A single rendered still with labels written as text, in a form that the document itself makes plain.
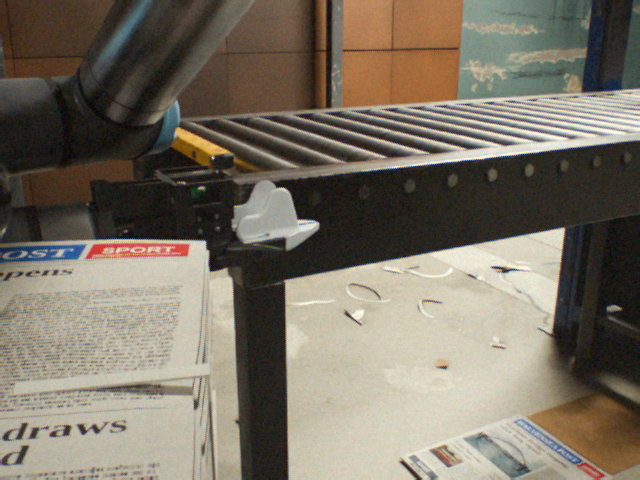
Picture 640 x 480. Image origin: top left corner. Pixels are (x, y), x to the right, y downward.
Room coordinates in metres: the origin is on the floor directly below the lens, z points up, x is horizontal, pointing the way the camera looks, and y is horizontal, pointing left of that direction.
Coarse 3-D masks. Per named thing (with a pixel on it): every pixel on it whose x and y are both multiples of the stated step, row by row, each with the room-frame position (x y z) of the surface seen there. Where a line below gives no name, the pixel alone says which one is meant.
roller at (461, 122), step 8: (400, 112) 1.34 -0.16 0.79; (408, 112) 1.32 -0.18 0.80; (416, 112) 1.31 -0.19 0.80; (424, 112) 1.29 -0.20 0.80; (440, 120) 1.23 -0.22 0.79; (448, 120) 1.21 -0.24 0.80; (456, 120) 1.19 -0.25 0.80; (464, 120) 1.18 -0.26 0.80; (472, 120) 1.17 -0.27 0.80; (472, 128) 1.14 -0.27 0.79; (480, 128) 1.13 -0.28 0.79; (488, 128) 1.11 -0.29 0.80; (496, 128) 1.10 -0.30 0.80; (504, 128) 1.09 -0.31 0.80; (512, 128) 1.08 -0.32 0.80; (512, 136) 1.05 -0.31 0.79; (520, 136) 1.04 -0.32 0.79; (528, 136) 1.03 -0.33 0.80; (536, 136) 1.02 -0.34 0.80; (544, 136) 1.01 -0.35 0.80; (552, 136) 1.00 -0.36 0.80
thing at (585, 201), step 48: (528, 144) 0.93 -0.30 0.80; (576, 144) 0.93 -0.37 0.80; (624, 144) 0.96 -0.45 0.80; (240, 192) 0.68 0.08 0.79; (336, 192) 0.73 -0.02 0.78; (384, 192) 0.76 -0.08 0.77; (432, 192) 0.80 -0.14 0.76; (480, 192) 0.83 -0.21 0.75; (528, 192) 0.87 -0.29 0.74; (576, 192) 0.92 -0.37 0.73; (624, 192) 0.96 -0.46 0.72; (336, 240) 0.73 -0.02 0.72; (384, 240) 0.77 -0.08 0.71; (432, 240) 0.80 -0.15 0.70; (480, 240) 0.84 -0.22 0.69
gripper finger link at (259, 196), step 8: (256, 184) 0.62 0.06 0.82; (264, 184) 0.62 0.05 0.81; (272, 184) 0.62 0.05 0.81; (256, 192) 0.62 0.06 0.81; (264, 192) 0.62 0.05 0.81; (256, 200) 0.62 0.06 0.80; (264, 200) 0.62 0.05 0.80; (240, 208) 0.61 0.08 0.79; (248, 208) 0.61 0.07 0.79; (256, 208) 0.62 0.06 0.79; (240, 216) 0.61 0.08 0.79; (232, 224) 0.60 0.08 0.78; (304, 224) 0.62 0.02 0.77; (232, 232) 0.60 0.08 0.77; (232, 240) 0.60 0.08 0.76
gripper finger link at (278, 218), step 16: (272, 192) 0.58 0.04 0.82; (288, 192) 0.59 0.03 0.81; (272, 208) 0.58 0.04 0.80; (288, 208) 0.59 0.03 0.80; (240, 224) 0.57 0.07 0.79; (256, 224) 0.57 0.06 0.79; (272, 224) 0.58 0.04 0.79; (288, 224) 0.59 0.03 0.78; (256, 240) 0.57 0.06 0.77; (288, 240) 0.58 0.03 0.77
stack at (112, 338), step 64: (0, 256) 0.37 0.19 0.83; (64, 256) 0.37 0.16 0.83; (128, 256) 0.38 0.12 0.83; (192, 256) 0.38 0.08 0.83; (0, 320) 0.28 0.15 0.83; (64, 320) 0.28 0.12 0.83; (128, 320) 0.28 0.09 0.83; (192, 320) 0.28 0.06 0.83; (0, 384) 0.22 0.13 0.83; (64, 384) 0.22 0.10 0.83; (128, 384) 0.22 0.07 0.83; (192, 384) 0.23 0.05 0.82; (0, 448) 0.18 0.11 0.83; (64, 448) 0.18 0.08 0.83; (128, 448) 0.18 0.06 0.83; (192, 448) 0.18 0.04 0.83
